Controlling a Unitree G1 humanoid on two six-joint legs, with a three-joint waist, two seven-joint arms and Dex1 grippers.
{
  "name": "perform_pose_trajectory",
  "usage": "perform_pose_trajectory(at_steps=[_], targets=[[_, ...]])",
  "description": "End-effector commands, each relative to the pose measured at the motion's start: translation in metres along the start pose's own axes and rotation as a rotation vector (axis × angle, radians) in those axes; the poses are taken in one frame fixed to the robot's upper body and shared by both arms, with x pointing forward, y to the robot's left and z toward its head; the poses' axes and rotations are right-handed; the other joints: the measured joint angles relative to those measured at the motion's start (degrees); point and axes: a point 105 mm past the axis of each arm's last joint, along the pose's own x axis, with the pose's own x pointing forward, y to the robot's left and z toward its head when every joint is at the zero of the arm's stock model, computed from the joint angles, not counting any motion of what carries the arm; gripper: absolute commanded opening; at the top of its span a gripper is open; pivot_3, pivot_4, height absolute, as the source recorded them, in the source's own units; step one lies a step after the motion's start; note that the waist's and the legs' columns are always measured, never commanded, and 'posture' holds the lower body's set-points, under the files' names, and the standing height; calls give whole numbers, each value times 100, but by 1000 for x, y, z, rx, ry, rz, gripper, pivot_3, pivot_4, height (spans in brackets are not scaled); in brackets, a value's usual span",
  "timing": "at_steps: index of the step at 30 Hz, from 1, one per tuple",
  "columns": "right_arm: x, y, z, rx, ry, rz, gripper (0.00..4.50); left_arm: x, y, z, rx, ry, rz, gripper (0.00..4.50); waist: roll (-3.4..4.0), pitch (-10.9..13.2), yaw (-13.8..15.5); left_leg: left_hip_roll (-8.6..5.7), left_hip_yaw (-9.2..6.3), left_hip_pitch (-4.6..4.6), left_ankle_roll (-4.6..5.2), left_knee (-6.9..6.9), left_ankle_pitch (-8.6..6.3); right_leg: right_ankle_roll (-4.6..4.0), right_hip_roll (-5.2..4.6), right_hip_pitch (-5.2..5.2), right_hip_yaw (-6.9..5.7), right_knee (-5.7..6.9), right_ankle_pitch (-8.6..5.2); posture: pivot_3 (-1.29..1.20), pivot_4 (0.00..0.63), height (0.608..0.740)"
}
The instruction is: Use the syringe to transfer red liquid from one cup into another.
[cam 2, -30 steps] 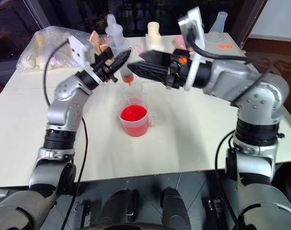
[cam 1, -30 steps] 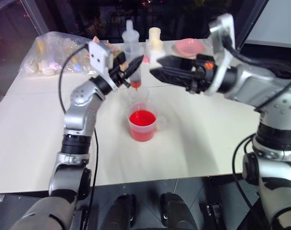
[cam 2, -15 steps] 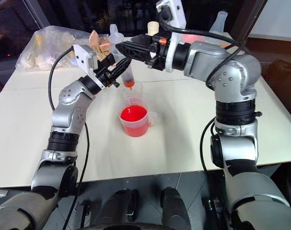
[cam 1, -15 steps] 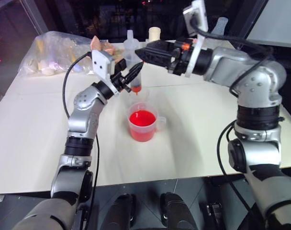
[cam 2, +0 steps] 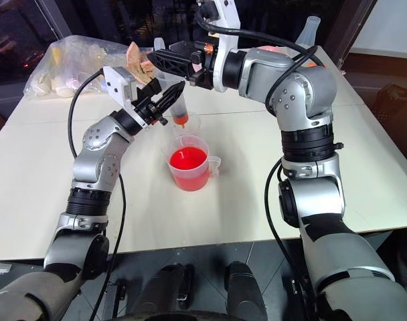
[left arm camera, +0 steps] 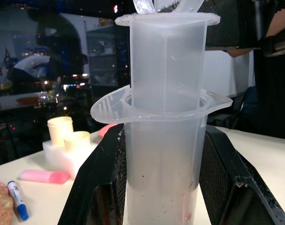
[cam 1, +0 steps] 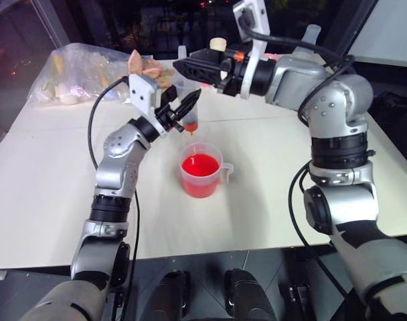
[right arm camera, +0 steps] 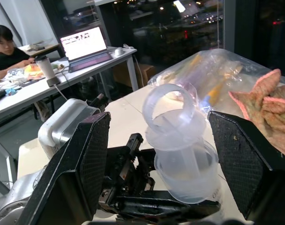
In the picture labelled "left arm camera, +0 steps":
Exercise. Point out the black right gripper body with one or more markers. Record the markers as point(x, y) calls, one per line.
point(278, 47)

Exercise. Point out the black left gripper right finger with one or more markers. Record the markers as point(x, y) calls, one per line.
point(229, 178)

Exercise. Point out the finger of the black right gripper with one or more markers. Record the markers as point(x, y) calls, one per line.
point(227, 25)

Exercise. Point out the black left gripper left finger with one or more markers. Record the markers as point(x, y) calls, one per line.
point(95, 178)

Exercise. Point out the white foam cup holder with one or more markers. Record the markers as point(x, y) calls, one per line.
point(62, 159)

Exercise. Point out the short white plastic cup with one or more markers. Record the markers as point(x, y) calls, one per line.
point(77, 140)

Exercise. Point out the tall white plastic cup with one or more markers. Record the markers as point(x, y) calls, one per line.
point(60, 130)

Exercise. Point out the pink flat object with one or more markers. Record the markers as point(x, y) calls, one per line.
point(105, 131)

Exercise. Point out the white background board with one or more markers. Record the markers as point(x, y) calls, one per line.
point(227, 75)

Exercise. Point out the pink rectangular bar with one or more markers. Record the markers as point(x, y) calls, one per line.
point(45, 176)

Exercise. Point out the blue white marker pen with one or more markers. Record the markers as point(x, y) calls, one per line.
point(17, 200)

